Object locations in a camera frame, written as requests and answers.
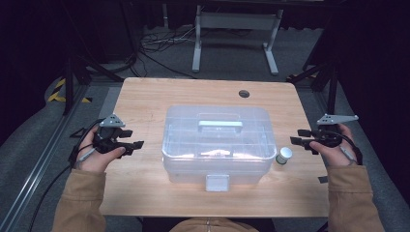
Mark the clear plastic storage box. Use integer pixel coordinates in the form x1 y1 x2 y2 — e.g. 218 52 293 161
161 104 278 193

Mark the person's right hand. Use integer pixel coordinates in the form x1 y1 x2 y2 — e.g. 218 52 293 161
308 123 364 168

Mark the person's left hand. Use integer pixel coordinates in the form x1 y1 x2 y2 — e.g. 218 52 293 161
74 125 127 175

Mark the white metal desk frame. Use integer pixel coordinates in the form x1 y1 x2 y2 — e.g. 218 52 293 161
191 4 284 77

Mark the left hand-held gripper black cable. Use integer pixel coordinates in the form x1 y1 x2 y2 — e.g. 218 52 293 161
28 118 105 232

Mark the person's torso tan jacket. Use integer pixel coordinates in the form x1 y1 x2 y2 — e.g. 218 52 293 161
168 217 259 232

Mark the black tripod stand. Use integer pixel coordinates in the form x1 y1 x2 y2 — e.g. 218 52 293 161
62 53 126 116
285 60 343 116

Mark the yellow black floor tape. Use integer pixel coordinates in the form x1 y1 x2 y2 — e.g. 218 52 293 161
46 77 93 104

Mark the gray wrist strap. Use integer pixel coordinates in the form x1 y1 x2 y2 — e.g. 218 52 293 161
73 147 98 170
337 144 360 164

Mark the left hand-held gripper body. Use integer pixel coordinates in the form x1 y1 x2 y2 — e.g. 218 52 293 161
92 113 130 155

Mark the small white bottle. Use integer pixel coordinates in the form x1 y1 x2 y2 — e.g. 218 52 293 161
275 146 294 166

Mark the bundle of floor cables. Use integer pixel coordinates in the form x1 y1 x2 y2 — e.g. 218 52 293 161
129 26 198 80

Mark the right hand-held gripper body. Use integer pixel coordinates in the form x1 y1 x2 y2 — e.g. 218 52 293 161
309 113 360 150

